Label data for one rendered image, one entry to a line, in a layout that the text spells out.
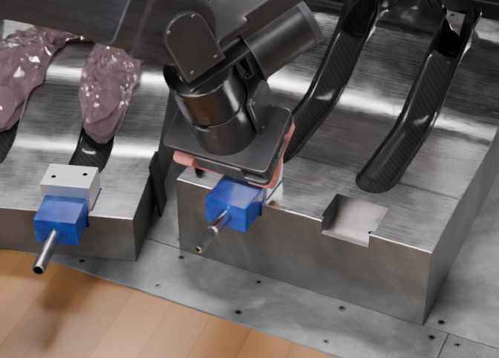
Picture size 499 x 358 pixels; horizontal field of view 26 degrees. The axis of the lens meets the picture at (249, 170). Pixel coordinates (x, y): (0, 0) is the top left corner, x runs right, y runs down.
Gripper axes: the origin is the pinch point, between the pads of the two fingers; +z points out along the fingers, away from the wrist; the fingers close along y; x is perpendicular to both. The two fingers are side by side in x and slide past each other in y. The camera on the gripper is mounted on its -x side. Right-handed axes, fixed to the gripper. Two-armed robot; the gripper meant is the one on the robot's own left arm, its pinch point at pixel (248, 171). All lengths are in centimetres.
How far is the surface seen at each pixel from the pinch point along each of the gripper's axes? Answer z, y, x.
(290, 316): 6.3, -7.4, 10.6
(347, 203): 3.6, -9.3, -1.0
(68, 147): 6.0, 22.4, 0.6
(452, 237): 7.7, -19.1, -2.2
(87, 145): 6.9, 20.9, -0.5
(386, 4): 13.5, -2.3, -29.7
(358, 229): 4.7, -10.9, 0.7
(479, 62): 12.2, -14.9, -24.2
